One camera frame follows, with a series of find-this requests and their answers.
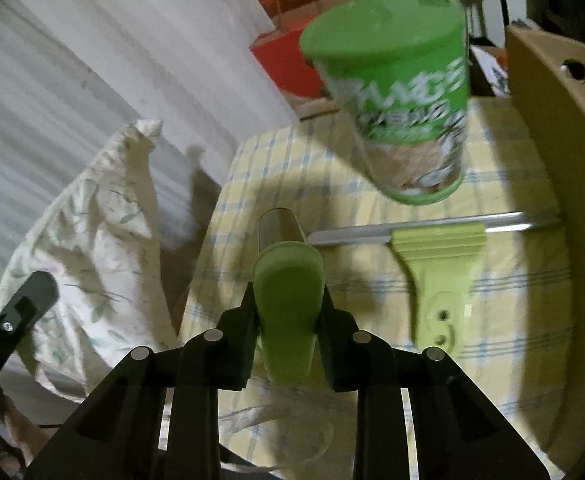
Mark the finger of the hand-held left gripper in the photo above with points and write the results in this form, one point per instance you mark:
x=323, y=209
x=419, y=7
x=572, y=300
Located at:
x=22, y=305

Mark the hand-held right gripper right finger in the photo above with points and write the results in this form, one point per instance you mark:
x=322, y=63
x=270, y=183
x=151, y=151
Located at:
x=335, y=355

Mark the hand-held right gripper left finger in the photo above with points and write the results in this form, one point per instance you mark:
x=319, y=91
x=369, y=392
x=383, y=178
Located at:
x=237, y=355

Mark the floral cloth bag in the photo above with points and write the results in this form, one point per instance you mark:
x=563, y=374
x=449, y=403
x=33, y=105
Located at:
x=97, y=260

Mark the green squeegee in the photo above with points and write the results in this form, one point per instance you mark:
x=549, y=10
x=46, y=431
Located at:
x=432, y=280

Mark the green snack can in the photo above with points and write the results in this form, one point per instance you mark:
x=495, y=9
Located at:
x=397, y=100

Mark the yellow checked tablecloth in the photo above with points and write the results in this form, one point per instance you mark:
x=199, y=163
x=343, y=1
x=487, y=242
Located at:
x=497, y=310

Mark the white curtain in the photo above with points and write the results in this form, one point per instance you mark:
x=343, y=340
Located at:
x=72, y=85

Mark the red gift box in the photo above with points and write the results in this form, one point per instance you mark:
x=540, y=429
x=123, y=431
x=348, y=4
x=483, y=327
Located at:
x=287, y=62

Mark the closed brown cardboard box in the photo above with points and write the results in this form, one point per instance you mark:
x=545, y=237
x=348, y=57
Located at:
x=297, y=15

